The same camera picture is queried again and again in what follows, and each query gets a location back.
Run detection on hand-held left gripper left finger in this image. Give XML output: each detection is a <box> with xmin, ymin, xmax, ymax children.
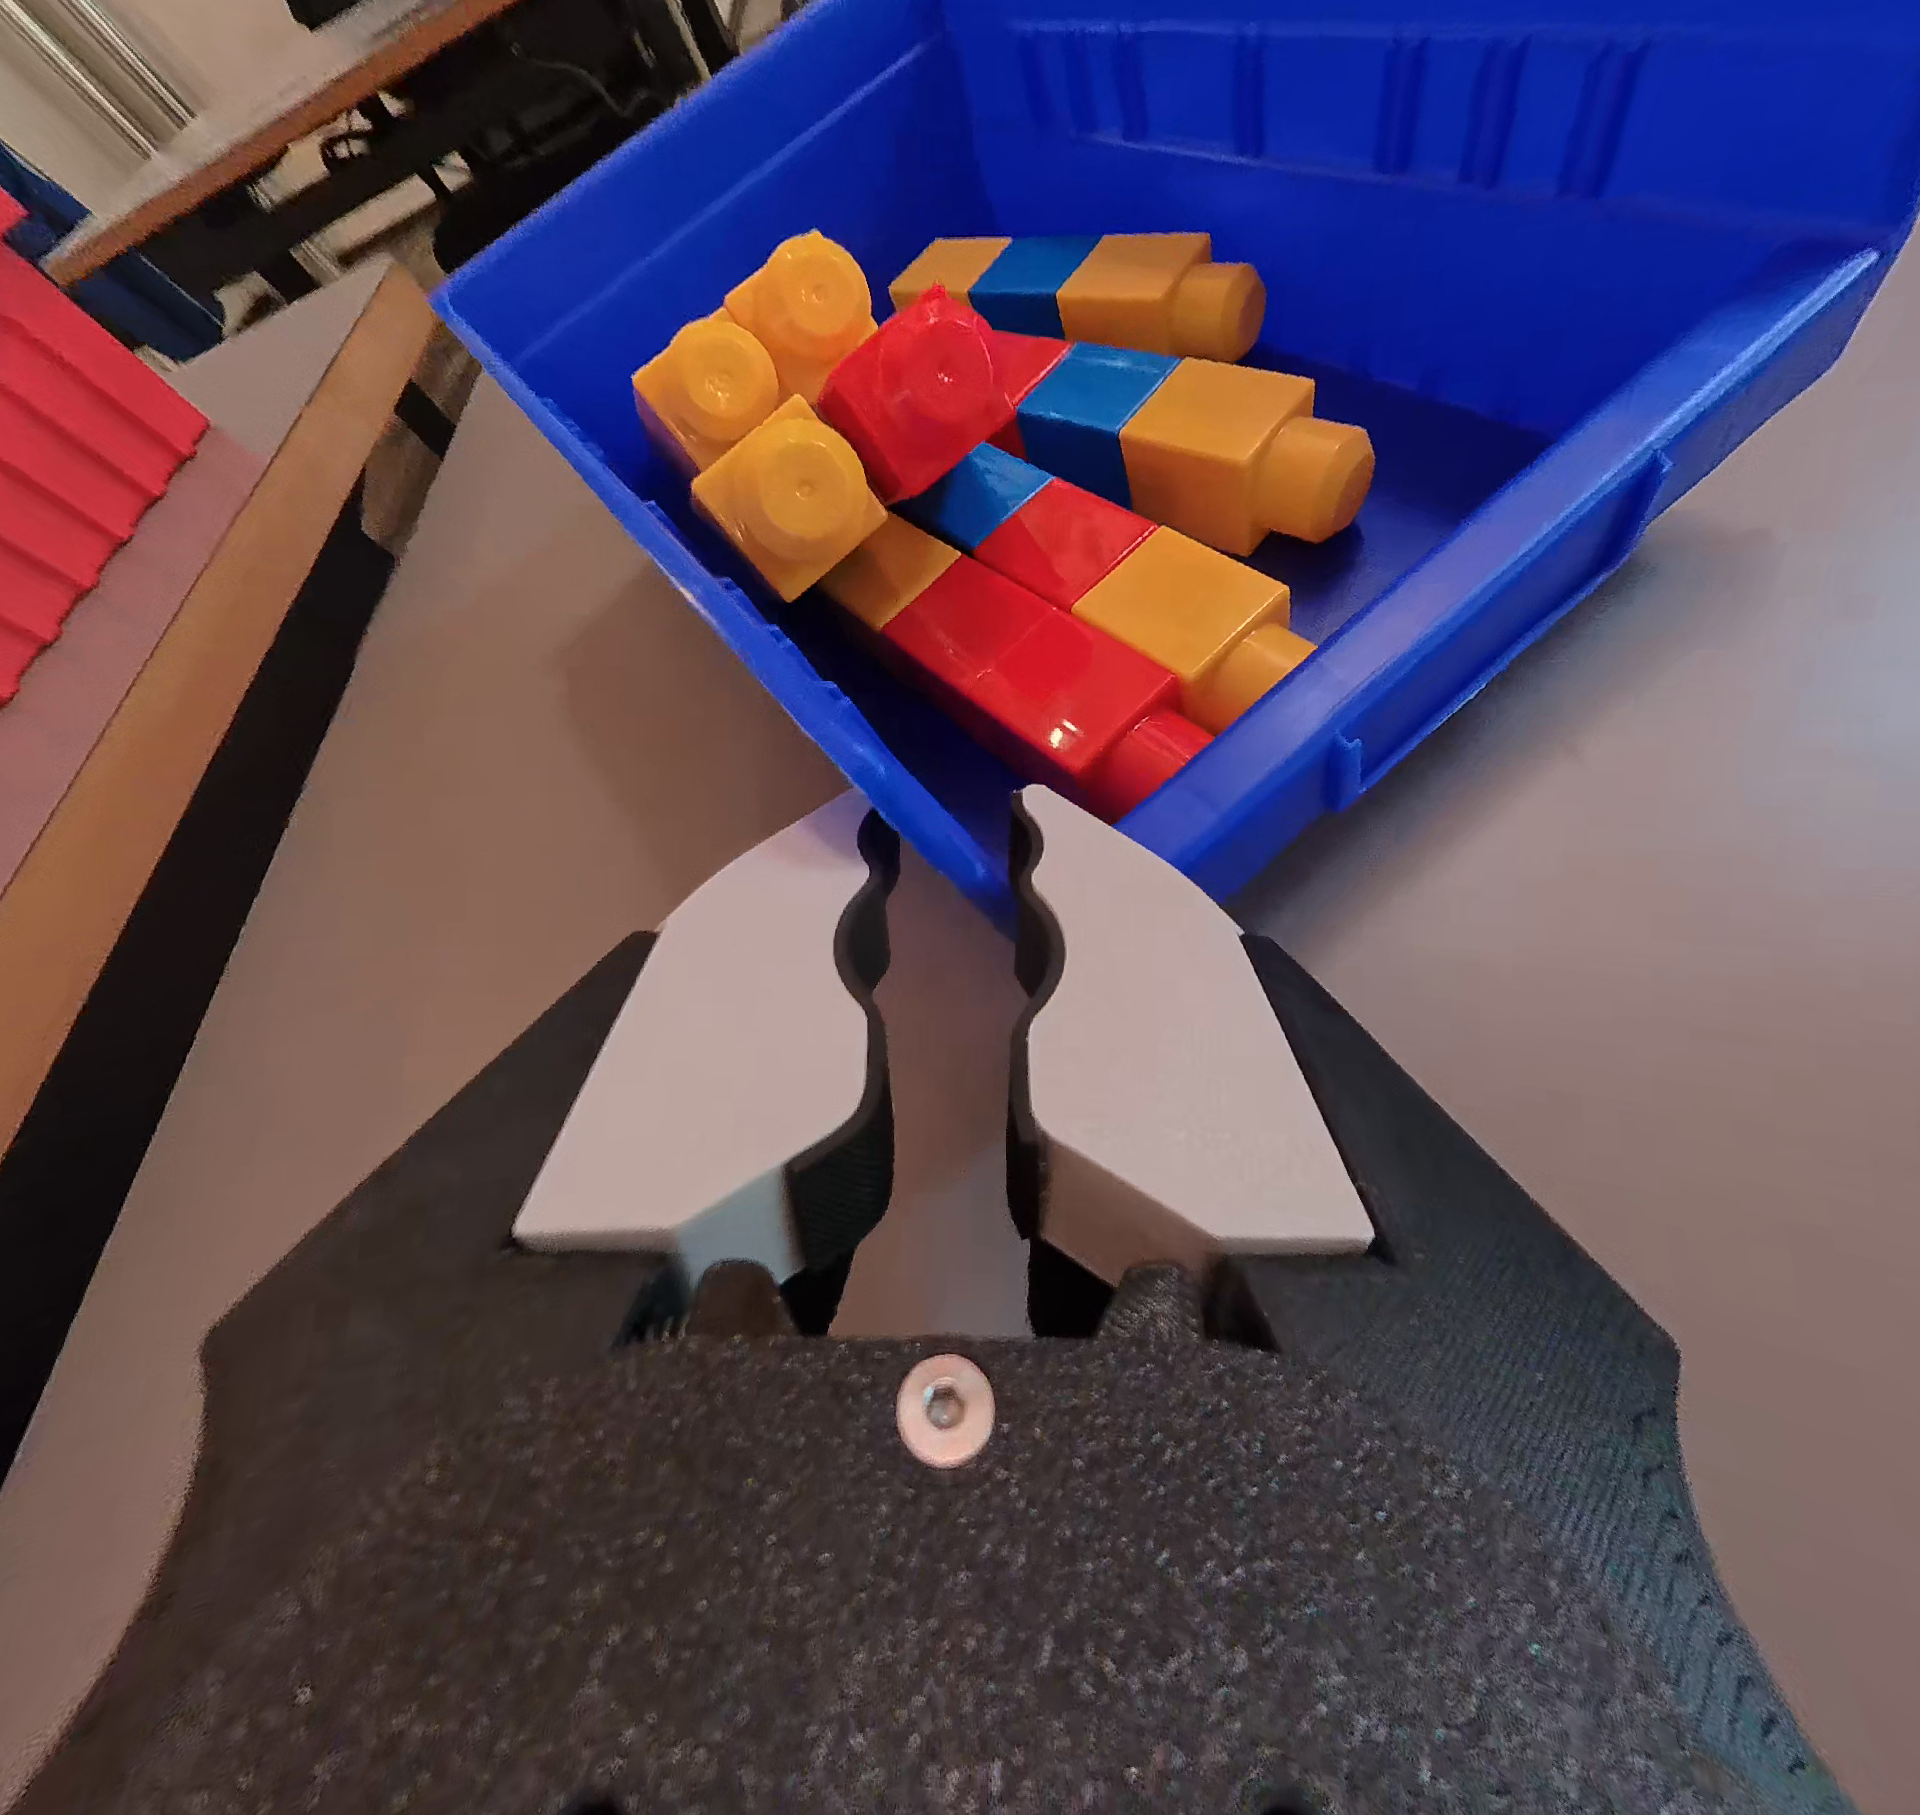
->
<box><xmin>513</xmin><ymin>793</ymin><xmax>901</xmax><ymax>1329</ymax></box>

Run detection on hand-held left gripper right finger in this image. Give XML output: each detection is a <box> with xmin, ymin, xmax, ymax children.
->
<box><xmin>1005</xmin><ymin>784</ymin><xmax>1377</xmax><ymax>1283</ymax></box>

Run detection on pile of mega blocks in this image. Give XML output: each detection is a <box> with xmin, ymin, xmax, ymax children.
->
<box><xmin>630</xmin><ymin>227</ymin><xmax>1377</xmax><ymax>823</ymax></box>

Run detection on blue plastic bin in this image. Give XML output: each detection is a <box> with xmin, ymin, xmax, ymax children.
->
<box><xmin>431</xmin><ymin>0</ymin><xmax>1920</xmax><ymax>932</ymax></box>

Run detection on wood-edged side table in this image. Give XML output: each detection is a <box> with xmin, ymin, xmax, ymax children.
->
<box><xmin>0</xmin><ymin>262</ymin><xmax>436</xmax><ymax>1156</ymax></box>

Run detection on red plastic bin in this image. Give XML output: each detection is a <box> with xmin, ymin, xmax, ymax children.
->
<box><xmin>0</xmin><ymin>186</ymin><xmax>210</xmax><ymax>698</ymax></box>

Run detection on black office chair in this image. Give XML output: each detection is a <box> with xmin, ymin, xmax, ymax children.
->
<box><xmin>427</xmin><ymin>0</ymin><xmax>736</xmax><ymax>279</ymax></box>

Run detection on blue jacket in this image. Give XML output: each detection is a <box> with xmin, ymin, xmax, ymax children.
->
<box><xmin>0</xmin><ymin>143</ymin><xmax>227</xmax><ymax>353</ymax></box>

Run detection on wood-edged desk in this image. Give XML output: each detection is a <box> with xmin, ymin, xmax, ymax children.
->
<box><xmin>45</xmin><ymin>0</ymin><xmax>842</xmax><ymax>287</ymax></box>

